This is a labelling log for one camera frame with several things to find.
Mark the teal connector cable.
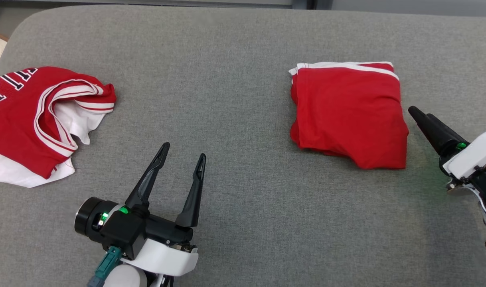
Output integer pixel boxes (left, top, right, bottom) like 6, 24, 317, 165
87, 246, 122, 287

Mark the red shirt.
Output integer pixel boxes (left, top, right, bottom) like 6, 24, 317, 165
288, 61, 410, 170

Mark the red white Bulls jersey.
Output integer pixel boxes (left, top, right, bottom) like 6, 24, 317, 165
0, 66, 117, 189

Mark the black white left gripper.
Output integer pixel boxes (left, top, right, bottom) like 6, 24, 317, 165
74, 142, 207, 277

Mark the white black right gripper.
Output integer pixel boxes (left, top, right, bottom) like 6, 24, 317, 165
409, 106, 486, 181

